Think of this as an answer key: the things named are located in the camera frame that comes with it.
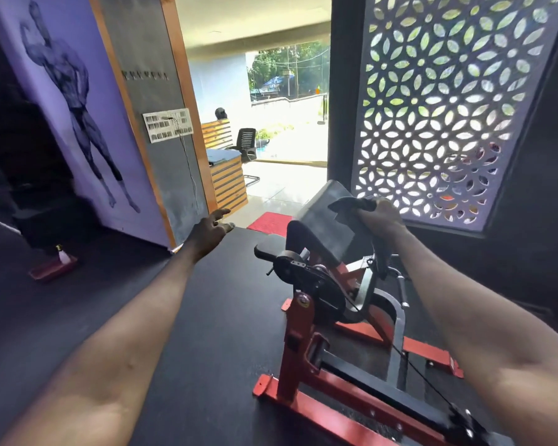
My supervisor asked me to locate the person's left hand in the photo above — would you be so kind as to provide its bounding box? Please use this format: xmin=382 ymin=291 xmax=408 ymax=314
xmin=185 ymin=208 xmax=236 ymax=263

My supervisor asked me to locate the white patterned lattice screen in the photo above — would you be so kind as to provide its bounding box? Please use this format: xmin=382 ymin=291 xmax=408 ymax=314
xmin=351 ymin=0 xmax=558 ymax=234

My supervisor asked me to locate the dark cleaning cloth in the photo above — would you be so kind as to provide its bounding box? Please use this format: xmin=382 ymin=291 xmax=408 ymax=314
xmin=327 ymin=196 xmax=378 ymax=237

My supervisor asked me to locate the black hanging cable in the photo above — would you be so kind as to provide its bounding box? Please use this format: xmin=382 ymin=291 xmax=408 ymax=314
xmin=169 ymin=117 xmax=200 ymax=214

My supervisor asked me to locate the person's left forearm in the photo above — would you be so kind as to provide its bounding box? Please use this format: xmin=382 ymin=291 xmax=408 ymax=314
xmin=0 ymin=243 xmax=215 ymax=446

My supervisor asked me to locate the person's right forearm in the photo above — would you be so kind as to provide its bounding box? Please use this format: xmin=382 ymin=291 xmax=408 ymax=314
xmin=382 ymin=225 xmax=558 ymax=446

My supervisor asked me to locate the red and black gym machine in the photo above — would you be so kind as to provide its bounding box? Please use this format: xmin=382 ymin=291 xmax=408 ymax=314
xmin=252 ymin=180 xmax=514 ymax=446

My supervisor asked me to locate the purple bodybuilder wall poster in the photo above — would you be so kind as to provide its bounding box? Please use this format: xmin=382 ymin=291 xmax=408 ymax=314
xmin=0 ymin=0 xmax=170 ymax=248

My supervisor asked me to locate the white electrical switch panel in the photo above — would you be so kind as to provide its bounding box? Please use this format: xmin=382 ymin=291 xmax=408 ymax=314
xmin=142 ymin=108 xmax=194 ymax=144

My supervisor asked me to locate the red step platform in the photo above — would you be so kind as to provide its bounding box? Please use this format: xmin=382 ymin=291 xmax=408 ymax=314
xmin=28 ymin=255 xmax=79 ymax=282

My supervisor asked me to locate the wooden slatted reception desk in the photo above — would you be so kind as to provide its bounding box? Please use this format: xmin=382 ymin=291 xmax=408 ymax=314
xmin=201 ymin=119 xmax=249 ymax=215

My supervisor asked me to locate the black office chair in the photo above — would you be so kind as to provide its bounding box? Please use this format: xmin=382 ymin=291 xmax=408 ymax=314
xmin=226 ymin=128 xmax=261 ymax=187

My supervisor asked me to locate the orange wooden door frame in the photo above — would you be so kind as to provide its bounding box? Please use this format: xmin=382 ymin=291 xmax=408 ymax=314
xmin=160 ymin=0 xmax=219 ymax=214

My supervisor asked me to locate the red door mat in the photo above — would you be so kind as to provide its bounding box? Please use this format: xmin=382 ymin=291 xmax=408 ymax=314
xmin=246 ymin=212 xmax=294 ymax=238

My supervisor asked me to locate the person's right hand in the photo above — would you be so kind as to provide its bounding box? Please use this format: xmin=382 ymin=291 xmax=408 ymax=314
xmin=357 ymin=196 xmax=407 ymax=239

